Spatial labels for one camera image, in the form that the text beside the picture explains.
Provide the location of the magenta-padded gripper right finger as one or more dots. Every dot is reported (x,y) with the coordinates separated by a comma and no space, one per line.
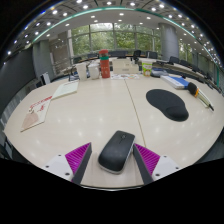
(148,159)

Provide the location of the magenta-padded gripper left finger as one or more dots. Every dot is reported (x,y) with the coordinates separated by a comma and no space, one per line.
(77,157)

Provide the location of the black computer mouse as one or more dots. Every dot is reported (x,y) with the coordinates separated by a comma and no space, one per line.
(116,151)

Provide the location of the black mouse pad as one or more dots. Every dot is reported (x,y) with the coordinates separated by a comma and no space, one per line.
(166,101)

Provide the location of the red and white pamphlet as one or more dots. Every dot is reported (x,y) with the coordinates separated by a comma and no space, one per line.
(37,112)

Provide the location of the white booklet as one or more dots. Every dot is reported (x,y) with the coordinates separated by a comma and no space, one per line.
(66,89)

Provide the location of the blue and white book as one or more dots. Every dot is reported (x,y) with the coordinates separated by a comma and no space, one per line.
(175,82)

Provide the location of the black handheld microphone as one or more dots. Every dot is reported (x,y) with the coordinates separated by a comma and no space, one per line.
(192,88)

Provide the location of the white standing board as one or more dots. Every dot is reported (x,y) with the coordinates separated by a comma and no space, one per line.
(45,78)

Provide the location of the white paper cup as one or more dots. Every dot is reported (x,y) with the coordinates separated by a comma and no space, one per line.
(81,72)

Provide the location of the colourful printed leaflet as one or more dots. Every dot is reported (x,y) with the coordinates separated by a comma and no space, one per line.
(124,76)

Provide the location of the white lidded mug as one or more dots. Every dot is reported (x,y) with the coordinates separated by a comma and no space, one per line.
(93,72)

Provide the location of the dark conference desk device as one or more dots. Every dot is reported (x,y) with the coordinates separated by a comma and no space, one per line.
(158,73)

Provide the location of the green printed drink cup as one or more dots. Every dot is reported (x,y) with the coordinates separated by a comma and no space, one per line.
(147,68)

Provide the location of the red drink bottle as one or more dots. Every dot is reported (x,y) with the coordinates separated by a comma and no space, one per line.
(105,66)

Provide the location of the white cardboard box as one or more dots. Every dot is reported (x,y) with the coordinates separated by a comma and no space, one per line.
(125,66)

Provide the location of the long curved conference desk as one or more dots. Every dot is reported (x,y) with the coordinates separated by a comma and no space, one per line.
(178,67)

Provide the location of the dark office chairs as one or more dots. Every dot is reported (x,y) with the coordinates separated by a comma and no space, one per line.
(174,60)

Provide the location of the ceiling lights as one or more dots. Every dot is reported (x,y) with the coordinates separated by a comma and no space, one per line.
(85,6)

